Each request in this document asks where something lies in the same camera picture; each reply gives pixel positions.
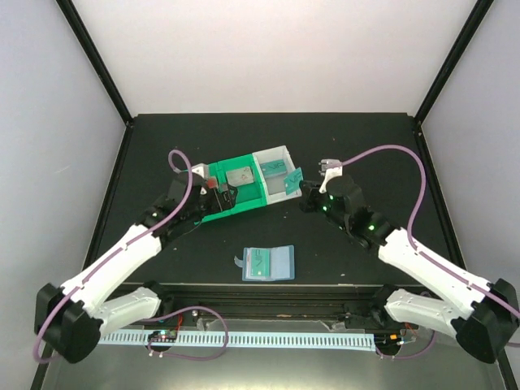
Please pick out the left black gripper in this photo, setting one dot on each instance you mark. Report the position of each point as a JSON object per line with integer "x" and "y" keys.
{"x": 217, "y": 205}

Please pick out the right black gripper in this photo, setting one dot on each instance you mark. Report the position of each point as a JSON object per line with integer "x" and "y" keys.
{"x": 307, "y": 205}

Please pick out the blue card holder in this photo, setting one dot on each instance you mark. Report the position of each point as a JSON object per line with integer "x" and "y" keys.
{"x": 282, "y": 264}

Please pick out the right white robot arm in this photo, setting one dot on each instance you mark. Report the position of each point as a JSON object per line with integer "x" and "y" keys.
{"x": 480, "y": 315}

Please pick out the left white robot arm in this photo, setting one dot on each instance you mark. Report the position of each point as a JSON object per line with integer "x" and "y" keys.
{"x": 72, "y": 317}

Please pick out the teal VIP card stack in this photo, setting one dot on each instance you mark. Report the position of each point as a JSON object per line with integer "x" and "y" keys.
{"x": 274, "y": 168}

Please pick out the left green bin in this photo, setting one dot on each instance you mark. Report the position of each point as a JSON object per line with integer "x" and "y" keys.
{"x": 197, "y": 184}

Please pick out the green bin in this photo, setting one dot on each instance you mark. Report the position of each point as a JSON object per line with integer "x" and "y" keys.
{"x": 197, "y": 184}
{"x": 251, "y": 196}

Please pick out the middle green bin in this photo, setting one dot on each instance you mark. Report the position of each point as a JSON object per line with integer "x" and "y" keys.
{"x": 251, "y": 196}

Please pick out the white translucent bin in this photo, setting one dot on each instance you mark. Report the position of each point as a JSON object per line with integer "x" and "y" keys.
{"x": 274, "y": 187}

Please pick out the left controller board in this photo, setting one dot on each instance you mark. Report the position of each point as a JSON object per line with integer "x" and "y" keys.
{"x": 163, "y": 336}

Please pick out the controller board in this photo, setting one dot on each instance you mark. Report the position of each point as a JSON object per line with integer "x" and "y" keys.
{"x": 163, "y": 336}
{"x": 388, "y": 339}

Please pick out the right controller board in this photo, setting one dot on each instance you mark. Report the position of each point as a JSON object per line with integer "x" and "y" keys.
{"x": 388, "y": 339}

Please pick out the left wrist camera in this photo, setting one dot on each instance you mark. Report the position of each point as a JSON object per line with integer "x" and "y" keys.
{"x": 202, "y": 170}

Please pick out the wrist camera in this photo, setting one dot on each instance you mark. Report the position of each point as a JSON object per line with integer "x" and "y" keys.
{"x": 329, "y": 169}
{"x": 202, "y": 170}

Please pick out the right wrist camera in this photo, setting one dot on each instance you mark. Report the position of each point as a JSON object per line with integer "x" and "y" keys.
{"x": 329, "y": 169}

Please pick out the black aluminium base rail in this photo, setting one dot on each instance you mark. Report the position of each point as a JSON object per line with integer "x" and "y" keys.
{"x": 327, "y": 302}

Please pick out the light blue slotted cable duct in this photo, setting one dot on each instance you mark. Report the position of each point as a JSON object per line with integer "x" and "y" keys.
{"x": 248, "y": 339}

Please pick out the left black frame post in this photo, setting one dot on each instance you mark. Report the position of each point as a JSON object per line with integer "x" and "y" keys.
{"x": 77, "y": 25}

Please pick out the black frame post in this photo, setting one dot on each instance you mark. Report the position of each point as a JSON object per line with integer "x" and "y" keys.
{"x": 77, "y": 25}
{"x": 458, "y": 48}

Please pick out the right black frame post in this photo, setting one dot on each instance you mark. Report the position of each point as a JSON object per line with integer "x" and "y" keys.
{"x": 458, "y": 48}

